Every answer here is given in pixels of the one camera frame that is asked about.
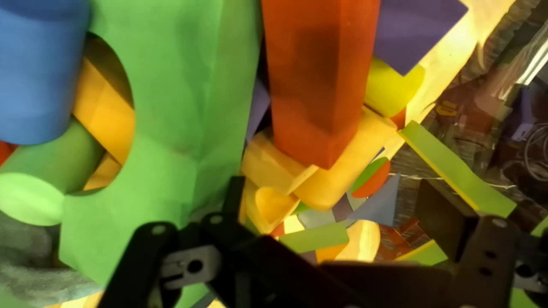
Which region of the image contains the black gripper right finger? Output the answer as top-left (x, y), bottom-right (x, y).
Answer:
top-left (413, 177), bottom-right (548, 308)

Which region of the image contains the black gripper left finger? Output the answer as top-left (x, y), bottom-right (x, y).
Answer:
top-left (98, 177), bottom-right (320, 308)

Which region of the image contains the orange rectangular foam block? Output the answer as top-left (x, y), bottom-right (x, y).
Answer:
top-left (262, 0), bottom-right (380, 168)

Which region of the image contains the yellow foam block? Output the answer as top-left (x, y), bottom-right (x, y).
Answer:
top-left (242, 109), bottom-right (399, 211)

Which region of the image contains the clear toy bag with blocks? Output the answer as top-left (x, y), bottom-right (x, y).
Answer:
top-left (0, 0), bottom-right (548, 308)

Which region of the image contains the green arch foam block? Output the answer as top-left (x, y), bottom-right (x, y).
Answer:
top-left (60, 0), bottom-right (262, 285)

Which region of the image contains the green cylinder foam block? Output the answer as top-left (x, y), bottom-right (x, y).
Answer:
top-left (0, 120), bottom-right (105, 227)

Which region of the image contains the purple foam block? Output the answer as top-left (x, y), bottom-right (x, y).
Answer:
top-left (375, 0), bottom-right (468, 76)

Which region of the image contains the blue cylinder foam block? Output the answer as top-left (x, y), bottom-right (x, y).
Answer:
top-left (0, 0), bottom-right (91, 146)

